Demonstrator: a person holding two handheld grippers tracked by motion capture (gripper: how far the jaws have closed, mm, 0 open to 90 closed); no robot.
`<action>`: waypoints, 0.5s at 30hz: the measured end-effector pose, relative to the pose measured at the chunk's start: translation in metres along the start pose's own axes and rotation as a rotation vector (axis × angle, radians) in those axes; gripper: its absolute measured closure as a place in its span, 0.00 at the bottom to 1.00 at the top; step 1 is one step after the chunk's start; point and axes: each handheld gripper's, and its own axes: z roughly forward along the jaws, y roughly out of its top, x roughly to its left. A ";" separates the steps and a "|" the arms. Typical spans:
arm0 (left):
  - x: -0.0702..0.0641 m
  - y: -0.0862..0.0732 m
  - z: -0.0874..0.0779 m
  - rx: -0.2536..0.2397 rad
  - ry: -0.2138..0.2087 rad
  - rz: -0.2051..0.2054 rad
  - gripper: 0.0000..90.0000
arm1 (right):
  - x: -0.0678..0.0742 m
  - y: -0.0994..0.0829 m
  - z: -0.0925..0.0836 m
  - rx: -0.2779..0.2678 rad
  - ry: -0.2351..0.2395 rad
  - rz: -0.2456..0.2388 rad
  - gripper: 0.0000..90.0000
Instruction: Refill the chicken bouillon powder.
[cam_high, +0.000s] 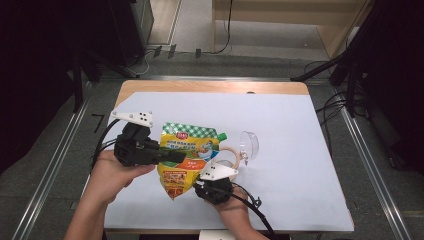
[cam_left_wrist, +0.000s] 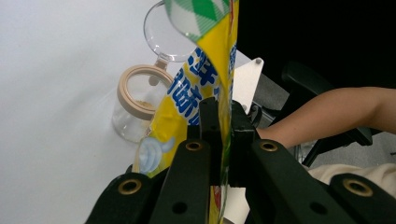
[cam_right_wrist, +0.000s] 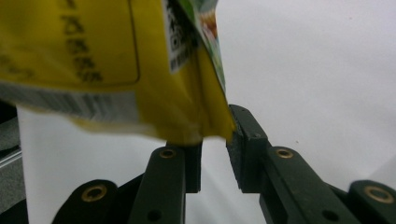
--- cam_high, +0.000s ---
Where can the white box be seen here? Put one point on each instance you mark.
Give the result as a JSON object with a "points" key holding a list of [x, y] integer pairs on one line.
{"points": [[216, 235]]}

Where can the yellow green spouted pouch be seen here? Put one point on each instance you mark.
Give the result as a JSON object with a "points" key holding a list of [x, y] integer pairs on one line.
{"points": [[190, 150]]}

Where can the black cabinet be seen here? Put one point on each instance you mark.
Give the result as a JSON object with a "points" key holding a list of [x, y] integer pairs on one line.
{"points": [[130, 30]]}

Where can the person's right hand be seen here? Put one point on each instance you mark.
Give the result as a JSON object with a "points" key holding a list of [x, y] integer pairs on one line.
{"points": [[233, 205]]}

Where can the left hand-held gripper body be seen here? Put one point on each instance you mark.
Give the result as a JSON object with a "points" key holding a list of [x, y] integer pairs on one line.
{"points": [[133, 148]]}

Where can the black tripod stand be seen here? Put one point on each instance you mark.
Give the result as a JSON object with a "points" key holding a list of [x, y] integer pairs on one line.
{"points": [[350, 60]]}

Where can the white paper sheet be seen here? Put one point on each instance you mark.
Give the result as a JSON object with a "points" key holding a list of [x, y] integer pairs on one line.
{"points": [[300, 166]]}

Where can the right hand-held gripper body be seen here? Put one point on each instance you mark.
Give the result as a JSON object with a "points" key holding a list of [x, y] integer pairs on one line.
{"points": [[215, 190]]}

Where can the metal floor rail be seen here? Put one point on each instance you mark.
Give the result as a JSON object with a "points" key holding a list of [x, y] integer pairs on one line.
{"points": [[376, 180], [216, 78], [50, 173]]}

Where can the black metal stand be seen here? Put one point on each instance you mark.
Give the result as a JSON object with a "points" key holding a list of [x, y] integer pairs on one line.
{"points": [[78, 83]]}

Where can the clear plastic measuring cup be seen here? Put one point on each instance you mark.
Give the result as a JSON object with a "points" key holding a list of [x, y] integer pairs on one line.
{"points": [[248, 146]]}

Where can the light wooden shelf unit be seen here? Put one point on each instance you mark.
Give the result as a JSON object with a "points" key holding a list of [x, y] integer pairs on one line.
{"points": [[333, 23]]}

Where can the person's left hand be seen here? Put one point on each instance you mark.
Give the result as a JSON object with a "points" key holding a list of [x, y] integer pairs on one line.
{"points": [[113, 176]]}

